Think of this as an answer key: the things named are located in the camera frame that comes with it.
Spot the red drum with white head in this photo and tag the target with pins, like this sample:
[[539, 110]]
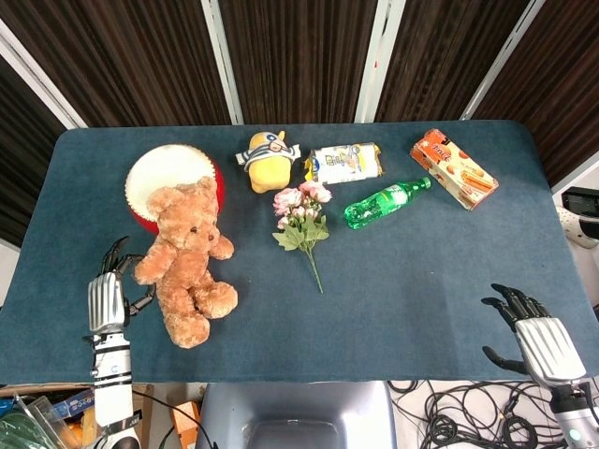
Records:
[[164, 168]]

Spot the brown plush teddy bear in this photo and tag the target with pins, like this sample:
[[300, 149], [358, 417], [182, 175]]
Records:
[[185, 262]]

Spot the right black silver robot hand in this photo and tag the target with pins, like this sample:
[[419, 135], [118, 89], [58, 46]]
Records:
[[545, 341]]

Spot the black device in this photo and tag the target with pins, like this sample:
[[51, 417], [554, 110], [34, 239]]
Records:
[[582, 200]]

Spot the white partition frame post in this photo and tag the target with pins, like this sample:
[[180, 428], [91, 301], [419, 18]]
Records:
[[578, 170], [503, 61], [380, 61], [224, 65], [42, 79]]

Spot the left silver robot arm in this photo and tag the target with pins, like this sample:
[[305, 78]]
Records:
[[112, 374]]

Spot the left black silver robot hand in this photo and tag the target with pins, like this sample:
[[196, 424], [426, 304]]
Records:
[[106, 299]]

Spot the orange small package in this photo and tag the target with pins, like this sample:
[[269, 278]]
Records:
[[185, 418]]

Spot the blue small carton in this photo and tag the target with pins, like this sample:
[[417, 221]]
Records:
[[75, 403]]

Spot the green plastic bottle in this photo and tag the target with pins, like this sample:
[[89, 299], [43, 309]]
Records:
[[379, 206]]

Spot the white perforated object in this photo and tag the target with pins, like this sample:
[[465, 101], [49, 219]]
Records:
[[580, 229]]

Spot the brown cardboard box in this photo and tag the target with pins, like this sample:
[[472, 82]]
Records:
[[145, 411]]

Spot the grey robot torso base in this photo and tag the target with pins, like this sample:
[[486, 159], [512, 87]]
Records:
[[299, 411]]

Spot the yellow plush toy with goggles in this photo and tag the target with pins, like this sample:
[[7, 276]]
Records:
[[267, 168]]

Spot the orange biscuit box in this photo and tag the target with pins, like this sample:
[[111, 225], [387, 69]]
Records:
[[454, 168]]

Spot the white wrapped snack package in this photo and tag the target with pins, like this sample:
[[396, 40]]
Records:
[[344, 163]]

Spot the artificial pink flower bouquet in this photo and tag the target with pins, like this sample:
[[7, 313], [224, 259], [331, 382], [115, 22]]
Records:
[[302, 220]]

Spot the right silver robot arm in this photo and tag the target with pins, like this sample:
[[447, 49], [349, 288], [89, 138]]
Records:
[[573, 416]]

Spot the blue table cloth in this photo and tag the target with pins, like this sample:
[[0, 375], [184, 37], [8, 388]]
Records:
[[374, 304]]

